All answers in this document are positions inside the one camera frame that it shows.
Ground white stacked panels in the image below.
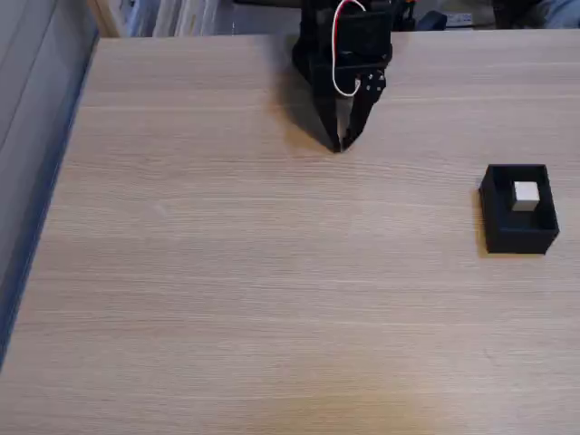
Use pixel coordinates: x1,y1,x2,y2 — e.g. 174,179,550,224
126,0,235,37

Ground white cube block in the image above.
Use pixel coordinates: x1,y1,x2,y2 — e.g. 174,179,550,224
512,180,542,214

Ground black open box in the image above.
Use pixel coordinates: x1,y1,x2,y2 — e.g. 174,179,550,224
478,163,561,255

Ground person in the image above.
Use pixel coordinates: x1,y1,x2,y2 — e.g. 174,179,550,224
493,0,580,30

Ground light wooden post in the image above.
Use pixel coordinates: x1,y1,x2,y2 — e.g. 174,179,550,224
88,0,122,38

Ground white and red cable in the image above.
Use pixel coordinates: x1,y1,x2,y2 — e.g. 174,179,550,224
331,0,368,98

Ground dark blue object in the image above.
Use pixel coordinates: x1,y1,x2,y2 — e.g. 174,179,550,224
416,12,448,32

